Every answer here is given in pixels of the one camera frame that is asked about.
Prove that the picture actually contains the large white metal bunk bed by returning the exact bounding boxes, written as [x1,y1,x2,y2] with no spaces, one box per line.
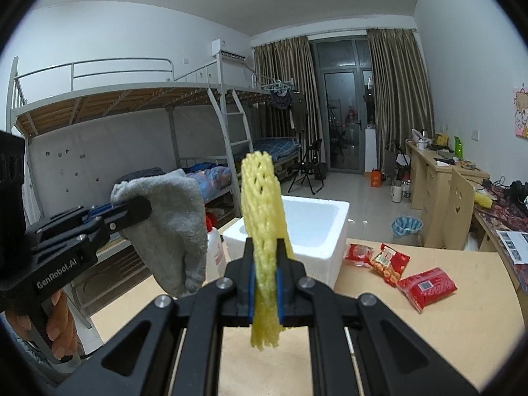
[7,57,252,326]

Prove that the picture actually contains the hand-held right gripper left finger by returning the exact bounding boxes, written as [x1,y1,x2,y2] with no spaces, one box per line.
[53,237,255,396]

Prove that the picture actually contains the grey cloth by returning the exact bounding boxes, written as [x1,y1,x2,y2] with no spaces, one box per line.
[111,169,208,298]

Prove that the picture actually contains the grey bin blue bag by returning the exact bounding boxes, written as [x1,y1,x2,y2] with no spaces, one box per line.
[391,215,423,247]

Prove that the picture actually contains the dark blue clothes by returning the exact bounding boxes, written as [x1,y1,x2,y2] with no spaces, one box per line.
[115,167,166,186]

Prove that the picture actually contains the glass balcony door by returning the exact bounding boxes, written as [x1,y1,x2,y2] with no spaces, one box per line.
[309,37,374,174]

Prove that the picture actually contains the desk with patterned cloth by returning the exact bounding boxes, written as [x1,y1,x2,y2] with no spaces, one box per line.
[472,185,528,293]

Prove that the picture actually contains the wooden smiley chair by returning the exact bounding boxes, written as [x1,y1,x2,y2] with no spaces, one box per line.
[424,168,476,250]

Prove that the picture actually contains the brown curtain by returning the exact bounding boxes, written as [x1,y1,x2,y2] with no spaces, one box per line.
[252,36,324,166]
[366,28,434,170]

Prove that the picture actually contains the small white metal bunk bed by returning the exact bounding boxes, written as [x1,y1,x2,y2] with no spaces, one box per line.
[227,72,304,182]

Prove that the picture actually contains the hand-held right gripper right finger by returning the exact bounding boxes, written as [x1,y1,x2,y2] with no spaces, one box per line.
[277,237,479,396]

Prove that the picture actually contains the white foam box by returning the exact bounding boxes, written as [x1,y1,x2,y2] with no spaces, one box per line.
[223,196,350,293]

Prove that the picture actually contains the small red snack packet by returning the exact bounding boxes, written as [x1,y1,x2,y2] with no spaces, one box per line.
[346,243,374,267]

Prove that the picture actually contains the black folding chair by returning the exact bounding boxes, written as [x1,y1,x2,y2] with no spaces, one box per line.
[287,139,326,195]

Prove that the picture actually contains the white metal bed ladder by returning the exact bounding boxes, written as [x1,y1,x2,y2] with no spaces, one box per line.
[208,86,254,192]

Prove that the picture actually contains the white narrow cabinet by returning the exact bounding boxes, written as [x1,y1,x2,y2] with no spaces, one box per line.
[365,126,378,174]

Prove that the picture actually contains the large red snack packet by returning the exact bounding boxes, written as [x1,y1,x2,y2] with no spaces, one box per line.
[396,267,458,313]

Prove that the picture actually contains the blue plaid bedding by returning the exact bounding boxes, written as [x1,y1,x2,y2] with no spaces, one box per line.
[251,137,302,157]

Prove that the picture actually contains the white red pump bottle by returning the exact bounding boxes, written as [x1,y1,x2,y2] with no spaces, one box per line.
[205,212,227,278]

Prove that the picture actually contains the light wooden desk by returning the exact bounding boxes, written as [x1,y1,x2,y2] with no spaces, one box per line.
[405,140,489,215]

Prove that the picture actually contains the orange printed snack packet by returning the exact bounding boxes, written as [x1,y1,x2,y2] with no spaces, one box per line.
[369,243,411,287]

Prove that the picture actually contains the yellow foam net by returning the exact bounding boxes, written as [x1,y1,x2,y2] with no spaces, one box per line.
[240,151,294,349]

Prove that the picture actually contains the blue orange quilt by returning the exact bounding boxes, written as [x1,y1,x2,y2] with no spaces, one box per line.
[185,165,234,203]

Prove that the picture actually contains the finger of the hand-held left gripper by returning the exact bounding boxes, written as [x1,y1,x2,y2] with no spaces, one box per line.
[25,196,152,256]
[49,203,112,225]

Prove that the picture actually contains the printed paper sheets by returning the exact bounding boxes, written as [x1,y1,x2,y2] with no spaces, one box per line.
[496,230,528,264]

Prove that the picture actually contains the dark hanging clothes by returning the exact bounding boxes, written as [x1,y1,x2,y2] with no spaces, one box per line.
[268,88,310,133]

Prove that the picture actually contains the white air conditioner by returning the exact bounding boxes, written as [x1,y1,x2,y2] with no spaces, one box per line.
[210,39,248,60]

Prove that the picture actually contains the cartoon wall poster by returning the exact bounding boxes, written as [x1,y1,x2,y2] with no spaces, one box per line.
[512,86,528,139]

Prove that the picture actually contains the person's left hand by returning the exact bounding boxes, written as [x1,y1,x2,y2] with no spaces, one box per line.
[41,289,82,359]

